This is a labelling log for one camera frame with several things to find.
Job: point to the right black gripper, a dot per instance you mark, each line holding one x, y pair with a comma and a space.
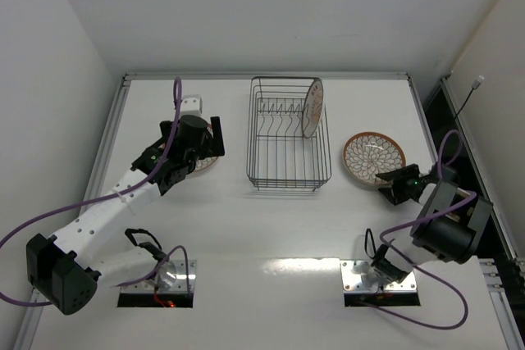
399, 186

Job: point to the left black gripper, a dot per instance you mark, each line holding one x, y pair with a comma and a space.
211, 147

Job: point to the brown-rimmed flower plate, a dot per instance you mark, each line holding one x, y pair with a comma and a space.
201, 164
367, 154

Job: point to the orange sunburst plate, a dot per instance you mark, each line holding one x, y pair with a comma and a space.
313, 108

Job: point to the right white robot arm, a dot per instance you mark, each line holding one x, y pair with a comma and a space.
448, 228

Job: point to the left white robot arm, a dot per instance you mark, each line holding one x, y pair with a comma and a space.
62, 266

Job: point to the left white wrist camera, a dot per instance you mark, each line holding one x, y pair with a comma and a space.
191, 105

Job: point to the grey wire dish rack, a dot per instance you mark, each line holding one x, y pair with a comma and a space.
279, 157

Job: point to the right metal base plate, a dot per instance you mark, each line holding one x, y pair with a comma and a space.
359, 278

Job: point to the metal base plate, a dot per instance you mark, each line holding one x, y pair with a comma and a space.
359, 278
175, 278

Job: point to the black cable white plug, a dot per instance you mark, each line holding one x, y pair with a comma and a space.
442, 114

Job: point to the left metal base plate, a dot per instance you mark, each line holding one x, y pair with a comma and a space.
175, 278

